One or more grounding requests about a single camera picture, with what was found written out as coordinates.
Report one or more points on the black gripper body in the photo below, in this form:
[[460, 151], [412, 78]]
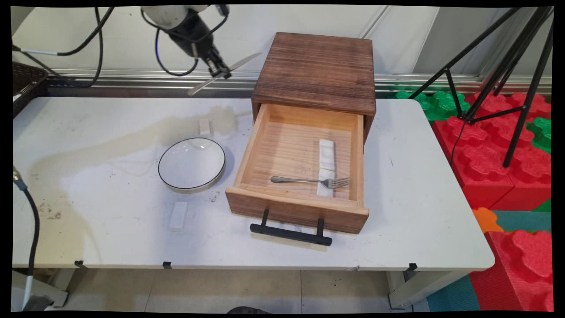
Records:
[[194, 35]]

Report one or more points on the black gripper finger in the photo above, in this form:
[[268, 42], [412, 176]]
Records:
[[224, 64], [216, 67]]

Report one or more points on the silver table knife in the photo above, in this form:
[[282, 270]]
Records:
[[242, 61]]

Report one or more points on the silver fork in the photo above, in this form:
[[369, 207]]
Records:
[[309, 180]]

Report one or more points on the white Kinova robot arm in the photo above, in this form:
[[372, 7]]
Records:
[[170, 15]]

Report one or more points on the small white rest block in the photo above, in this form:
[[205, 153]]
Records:
[[204, 126]]

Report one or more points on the dark wooden cabinet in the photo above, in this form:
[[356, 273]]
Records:
[[318, 66]]

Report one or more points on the white plate black rim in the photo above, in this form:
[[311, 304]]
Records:
[[192, 164]]

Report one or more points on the white cutlery rest block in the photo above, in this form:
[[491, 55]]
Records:
[[327, 154], [325, 191], [178, 216]]

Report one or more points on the light wooden drawer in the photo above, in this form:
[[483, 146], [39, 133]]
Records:
[[295, 212]]

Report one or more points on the dark grey rounded object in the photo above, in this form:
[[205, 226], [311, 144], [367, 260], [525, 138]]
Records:
[[247, 310]]

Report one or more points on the large red foam block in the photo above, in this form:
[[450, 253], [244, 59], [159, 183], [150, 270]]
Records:
[[481, 168]]

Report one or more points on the white table leg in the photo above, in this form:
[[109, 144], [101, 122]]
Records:
[[415, 287], [44, 291]]

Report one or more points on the black tripod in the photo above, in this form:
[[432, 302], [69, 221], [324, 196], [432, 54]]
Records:
[[525, 106]]

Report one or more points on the orange foam piece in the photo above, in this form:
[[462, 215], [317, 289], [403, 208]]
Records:
[[485, 220]]

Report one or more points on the small green foam block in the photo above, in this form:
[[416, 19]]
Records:
[[542, 132]]

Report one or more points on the teal foam block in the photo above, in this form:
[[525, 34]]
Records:
[[454, 296]]

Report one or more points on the teal foam mat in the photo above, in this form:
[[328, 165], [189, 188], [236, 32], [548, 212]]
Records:
[[525, 221]]

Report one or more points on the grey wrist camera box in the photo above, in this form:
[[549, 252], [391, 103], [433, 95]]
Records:
[[222, 9]]

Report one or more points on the aluminium wall rail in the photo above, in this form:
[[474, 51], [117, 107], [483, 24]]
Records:
[[397, 81]]

